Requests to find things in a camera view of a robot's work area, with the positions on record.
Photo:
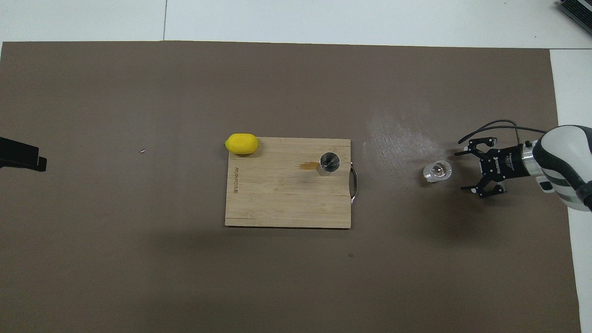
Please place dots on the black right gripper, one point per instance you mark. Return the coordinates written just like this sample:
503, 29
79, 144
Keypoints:
506, 163

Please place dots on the clear glass cup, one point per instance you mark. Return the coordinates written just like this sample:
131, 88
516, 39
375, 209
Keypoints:
437, 171

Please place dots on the steel jigger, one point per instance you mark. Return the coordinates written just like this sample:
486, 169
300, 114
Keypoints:
329, 163

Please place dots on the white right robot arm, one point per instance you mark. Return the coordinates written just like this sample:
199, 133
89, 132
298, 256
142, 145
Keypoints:
569, 162

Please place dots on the brown table mat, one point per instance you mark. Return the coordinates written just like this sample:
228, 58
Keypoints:
185, 277

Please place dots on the bamboo cutting board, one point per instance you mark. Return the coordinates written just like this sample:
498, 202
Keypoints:
277, 194

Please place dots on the yellow lemon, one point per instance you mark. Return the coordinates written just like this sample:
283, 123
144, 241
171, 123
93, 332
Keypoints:
241, 144

